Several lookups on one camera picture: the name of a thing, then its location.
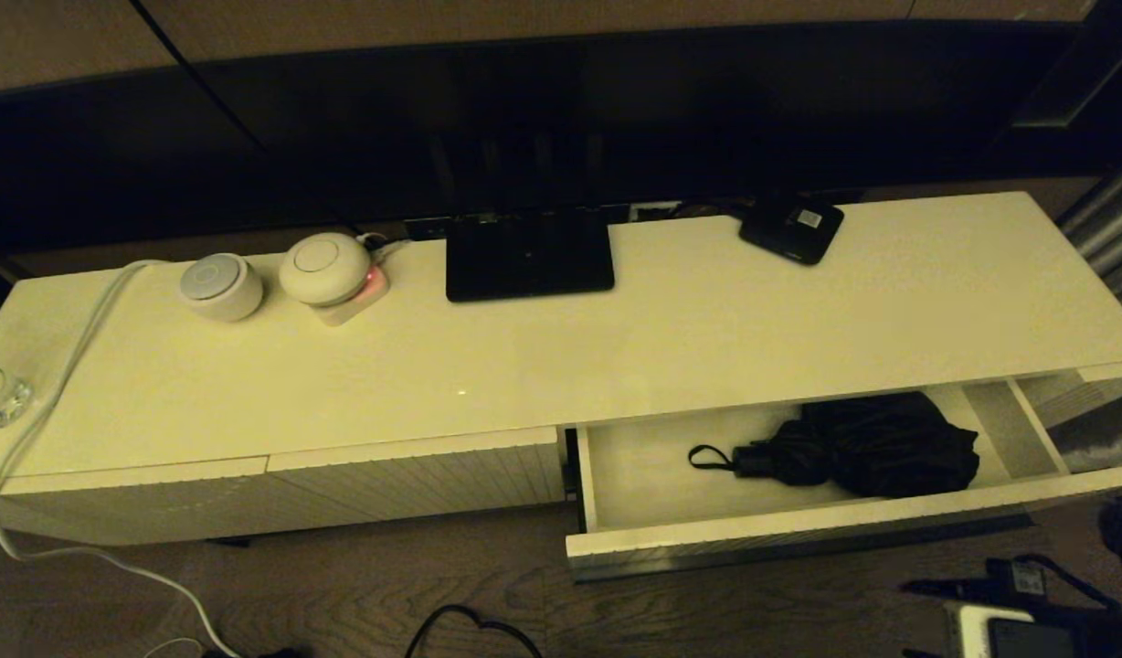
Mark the white round dome device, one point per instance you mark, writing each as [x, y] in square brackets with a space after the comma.
[323, 270]

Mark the white power strip red light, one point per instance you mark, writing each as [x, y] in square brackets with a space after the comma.
[360, 309]

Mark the black television base plate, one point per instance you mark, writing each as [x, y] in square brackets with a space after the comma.
[529, 260]

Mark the white TV cabinet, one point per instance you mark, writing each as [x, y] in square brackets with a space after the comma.
[524, 366]

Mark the black flat screen television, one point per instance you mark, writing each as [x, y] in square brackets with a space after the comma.
[524, 119]

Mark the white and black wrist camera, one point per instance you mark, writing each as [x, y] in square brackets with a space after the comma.
[1009, 635]

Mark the white speaker with grey top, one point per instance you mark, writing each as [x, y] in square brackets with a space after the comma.
[221, 288]

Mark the small black set-top box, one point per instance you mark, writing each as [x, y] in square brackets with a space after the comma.
[789, 233]

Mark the white cabinet drawer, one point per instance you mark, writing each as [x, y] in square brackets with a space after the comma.
[652, 475]

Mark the silver pleated curtain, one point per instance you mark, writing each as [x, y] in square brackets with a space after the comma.
[1109, 228]

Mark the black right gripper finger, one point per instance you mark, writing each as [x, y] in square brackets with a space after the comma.
[945, 589]

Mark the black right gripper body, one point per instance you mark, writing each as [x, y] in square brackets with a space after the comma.
[1027, 585]

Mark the black umbrella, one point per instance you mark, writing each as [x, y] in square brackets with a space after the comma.
[890, 448]

